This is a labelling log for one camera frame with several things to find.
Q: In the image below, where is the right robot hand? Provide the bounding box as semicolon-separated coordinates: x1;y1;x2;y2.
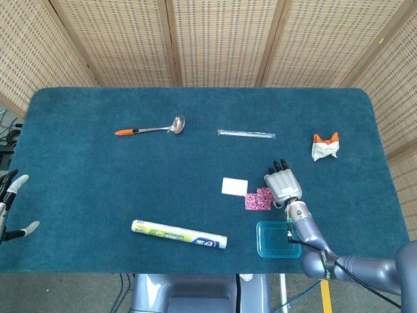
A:
263;158;302;208

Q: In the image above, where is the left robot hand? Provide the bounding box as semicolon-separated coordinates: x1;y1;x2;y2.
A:
0;169;40;245

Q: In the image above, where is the pink patterned square cloth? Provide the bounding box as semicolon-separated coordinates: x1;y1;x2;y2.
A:
255;187;274;205

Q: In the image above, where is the white rectangular card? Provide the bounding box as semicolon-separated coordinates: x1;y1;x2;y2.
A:
221;177;249;197

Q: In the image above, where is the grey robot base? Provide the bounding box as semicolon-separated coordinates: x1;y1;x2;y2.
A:
130;273;271;313

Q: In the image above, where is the blue plastic container lid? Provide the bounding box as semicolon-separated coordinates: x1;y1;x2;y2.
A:
255;220;303;260

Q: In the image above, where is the black equipment box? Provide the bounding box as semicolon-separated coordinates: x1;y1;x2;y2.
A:
0;145;16;170

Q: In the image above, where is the straw in clear wrapper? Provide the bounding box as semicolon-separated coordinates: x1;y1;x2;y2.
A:
217;128;277;140

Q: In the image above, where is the teal carpet table cover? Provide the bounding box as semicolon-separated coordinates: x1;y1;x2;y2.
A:
0;87;414;274

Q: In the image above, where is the white table leg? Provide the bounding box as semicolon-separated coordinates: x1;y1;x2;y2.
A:
279;273;288;306

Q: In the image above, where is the green blue cling film roll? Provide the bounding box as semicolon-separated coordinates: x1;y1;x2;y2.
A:
130;219;228;251

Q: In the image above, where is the yellow floor tape strip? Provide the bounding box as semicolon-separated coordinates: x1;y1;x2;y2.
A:
320;279;333;313

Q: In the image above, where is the woven bamboo screen panel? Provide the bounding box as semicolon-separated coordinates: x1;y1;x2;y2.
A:
50;0;179;88
165;0;286;88
387;143;417;245
339;0;417;160
0;0;98;120
260;0;403;88

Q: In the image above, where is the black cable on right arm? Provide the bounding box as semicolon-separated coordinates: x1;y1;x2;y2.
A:
286;228;403;309

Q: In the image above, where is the black cable bundle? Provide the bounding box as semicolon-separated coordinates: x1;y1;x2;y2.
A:
0;110;23;146

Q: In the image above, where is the blue floor cable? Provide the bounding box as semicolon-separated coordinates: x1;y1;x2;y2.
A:
270;278;323;313
110;273;135;313

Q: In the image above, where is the steel ladle with orange handle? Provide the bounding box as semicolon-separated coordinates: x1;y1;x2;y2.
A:
114;114;186;137

